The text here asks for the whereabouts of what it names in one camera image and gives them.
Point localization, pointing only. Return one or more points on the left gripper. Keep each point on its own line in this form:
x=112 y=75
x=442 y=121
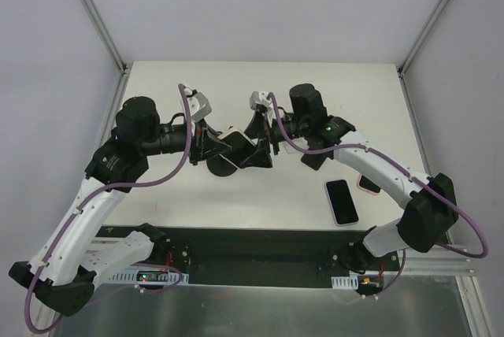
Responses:
x=198 y=142

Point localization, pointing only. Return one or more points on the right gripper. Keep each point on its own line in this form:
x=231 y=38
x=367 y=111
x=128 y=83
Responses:
x=268 y=136

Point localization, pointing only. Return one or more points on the cream case phone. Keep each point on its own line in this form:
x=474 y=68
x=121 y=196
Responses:
x=241 y=146

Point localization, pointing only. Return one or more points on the black clamp phone stand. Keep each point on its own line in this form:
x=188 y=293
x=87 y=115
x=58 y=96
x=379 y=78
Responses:
x=220 y=167

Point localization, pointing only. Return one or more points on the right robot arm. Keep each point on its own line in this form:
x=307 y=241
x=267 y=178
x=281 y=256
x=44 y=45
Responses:
x=427 y=201

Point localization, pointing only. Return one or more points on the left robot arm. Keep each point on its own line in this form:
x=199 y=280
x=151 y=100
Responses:
x=63 y=276

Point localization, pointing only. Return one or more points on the silver folding phone stand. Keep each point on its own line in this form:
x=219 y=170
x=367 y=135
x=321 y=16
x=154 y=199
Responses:
x=289 y=149

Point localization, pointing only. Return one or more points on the black folding phone stand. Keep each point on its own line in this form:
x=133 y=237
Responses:
x=315 y=161

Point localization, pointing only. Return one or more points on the lilac case phone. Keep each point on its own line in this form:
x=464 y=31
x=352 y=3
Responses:
x=341 y=202

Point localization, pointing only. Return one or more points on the pink case phone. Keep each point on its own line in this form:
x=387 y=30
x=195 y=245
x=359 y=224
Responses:
x=367 y=185

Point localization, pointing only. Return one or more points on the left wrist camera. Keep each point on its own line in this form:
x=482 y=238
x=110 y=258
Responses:
x=198 y=103

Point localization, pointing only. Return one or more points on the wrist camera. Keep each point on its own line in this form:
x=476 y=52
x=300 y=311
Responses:
x=259 y=102
x=198 y=103

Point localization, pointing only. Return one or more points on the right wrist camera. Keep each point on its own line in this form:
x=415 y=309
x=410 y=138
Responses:
x=259 y=102

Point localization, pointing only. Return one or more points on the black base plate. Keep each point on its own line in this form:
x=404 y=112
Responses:
x=257 y=258

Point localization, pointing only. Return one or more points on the left aluminium frame post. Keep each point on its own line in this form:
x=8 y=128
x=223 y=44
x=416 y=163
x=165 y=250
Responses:
x=103 y=33

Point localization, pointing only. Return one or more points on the aluminium frame post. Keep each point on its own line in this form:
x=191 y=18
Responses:
x=103 y=33
x=423 y=36

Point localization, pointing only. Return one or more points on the right aluminium frame post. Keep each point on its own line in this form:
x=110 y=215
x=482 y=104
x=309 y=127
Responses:
x=423 y=36

